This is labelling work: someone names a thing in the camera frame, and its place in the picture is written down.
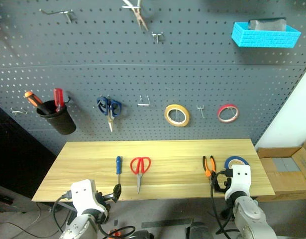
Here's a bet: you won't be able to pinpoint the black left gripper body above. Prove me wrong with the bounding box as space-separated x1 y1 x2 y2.
96 190 116 210

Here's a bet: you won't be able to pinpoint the blue handled screwdriver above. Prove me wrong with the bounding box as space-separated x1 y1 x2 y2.
115 156 124 186

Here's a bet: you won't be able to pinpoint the white floor cable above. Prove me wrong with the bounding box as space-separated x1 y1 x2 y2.
0 203 62 239

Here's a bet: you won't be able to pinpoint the thin silver prong hook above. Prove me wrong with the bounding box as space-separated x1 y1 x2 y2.
196 104 206 119

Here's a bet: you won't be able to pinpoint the short silver double hook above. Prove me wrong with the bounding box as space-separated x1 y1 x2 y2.
151 31 165 44

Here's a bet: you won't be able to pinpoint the grey metal strip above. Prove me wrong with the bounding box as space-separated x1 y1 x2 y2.
141 218 195 229

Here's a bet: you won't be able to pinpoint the blue tape roll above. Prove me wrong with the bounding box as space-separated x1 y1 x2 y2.
223 156 251 173

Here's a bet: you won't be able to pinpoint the grey metal pegboard wall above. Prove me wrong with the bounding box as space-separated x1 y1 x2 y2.
0 0 306 156

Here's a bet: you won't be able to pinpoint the red tape roll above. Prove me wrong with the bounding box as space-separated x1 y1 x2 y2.
216 103 241 124

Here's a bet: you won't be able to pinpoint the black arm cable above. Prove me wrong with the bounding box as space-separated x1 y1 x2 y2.
208 171 241 239
52 190 77 235

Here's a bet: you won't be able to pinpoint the blue plastic brick-pattern basket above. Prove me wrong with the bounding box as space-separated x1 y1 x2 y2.
231 21 302 49

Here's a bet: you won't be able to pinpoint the blue handled scissors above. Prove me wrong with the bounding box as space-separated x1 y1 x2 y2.
96 96 123 133

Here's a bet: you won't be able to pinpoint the black cabinet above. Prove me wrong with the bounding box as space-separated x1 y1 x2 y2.
0 101 58 200

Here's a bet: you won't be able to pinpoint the silver double prong hook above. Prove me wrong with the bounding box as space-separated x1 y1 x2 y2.
137 95 151 108

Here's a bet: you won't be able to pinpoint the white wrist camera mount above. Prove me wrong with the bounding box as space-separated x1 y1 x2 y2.
224 164 252 200
70 179 106 218

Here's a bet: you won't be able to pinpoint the small silver wire hook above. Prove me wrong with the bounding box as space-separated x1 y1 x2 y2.
10 107 29 116

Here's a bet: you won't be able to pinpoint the red handled screwdriver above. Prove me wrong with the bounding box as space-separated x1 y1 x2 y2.
53 88 65 113

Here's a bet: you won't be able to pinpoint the dark rounded shape with orange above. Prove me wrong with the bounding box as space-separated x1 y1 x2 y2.
107 225 156 239

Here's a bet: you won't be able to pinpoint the grey foam blocks in box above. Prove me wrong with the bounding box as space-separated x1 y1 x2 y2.
272 157 302 173

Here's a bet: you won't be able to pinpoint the long silver pegboard hook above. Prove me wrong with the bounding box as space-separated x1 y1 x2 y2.
39 8 76 24

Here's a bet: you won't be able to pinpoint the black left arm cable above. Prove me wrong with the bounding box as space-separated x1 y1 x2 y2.
52 190 77 235

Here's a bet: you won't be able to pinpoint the orange and black screwdriver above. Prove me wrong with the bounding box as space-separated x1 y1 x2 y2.
23 91 53 115

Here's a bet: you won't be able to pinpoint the red handled scissors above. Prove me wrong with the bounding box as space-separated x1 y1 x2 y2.
129 156 152 195

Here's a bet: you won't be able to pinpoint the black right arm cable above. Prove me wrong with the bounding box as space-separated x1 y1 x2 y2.
208 171 241 239

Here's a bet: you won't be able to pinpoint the grey pouch in basket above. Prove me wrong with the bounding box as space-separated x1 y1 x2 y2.
248 16 287 32

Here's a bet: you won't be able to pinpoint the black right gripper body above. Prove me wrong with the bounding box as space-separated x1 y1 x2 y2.
221 169 233 192

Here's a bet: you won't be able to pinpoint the orange and black pliers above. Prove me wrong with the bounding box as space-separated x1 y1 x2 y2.
202 155 217 179

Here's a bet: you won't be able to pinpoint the large open cardboard box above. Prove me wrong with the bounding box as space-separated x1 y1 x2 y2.
255 146 306 203

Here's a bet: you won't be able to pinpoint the yellow tape roll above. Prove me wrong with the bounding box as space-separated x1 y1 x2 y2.
164 104 191 128

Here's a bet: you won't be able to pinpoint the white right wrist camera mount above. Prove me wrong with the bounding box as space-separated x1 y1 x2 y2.
224 164 252 200

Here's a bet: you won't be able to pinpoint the dark grey rounded shape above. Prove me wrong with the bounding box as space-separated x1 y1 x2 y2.
184 221 211 239

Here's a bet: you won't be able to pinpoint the brown handled needle nose pliers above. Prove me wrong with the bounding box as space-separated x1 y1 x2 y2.
121 0 150 32

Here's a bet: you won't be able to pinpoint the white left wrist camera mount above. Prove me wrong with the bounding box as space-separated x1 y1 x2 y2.
70 179 106 218

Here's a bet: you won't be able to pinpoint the black plastic cup holder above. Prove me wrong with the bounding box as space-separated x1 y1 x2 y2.
36 99 77 136

